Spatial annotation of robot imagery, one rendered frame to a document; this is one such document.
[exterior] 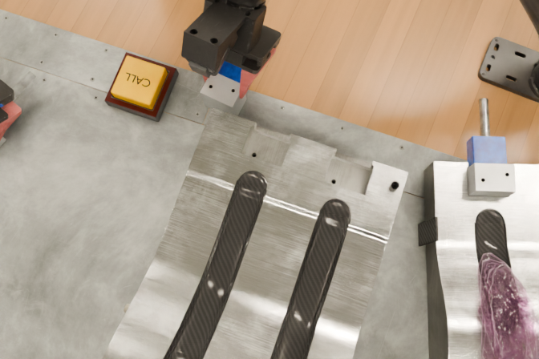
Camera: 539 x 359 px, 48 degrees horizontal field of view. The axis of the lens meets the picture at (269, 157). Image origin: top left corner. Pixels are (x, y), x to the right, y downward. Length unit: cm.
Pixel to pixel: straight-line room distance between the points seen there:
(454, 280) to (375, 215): 12
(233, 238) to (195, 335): 12
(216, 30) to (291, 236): 26
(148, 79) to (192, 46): 20
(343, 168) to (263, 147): 11
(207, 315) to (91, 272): 20
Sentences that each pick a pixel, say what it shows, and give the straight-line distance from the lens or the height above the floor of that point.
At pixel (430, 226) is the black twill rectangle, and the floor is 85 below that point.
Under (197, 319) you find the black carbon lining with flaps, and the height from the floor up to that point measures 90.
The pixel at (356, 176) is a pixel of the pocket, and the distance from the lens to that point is 77.
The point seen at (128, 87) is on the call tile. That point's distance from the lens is 86.
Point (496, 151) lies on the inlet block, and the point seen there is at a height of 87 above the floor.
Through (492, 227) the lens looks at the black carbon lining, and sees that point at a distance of 82.
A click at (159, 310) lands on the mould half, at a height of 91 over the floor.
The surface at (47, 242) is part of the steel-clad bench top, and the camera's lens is 88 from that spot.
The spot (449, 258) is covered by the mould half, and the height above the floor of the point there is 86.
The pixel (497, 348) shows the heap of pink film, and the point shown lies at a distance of 73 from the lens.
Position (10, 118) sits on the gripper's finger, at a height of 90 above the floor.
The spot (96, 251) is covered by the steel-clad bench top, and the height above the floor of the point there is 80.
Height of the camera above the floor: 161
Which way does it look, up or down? 75 degrees down
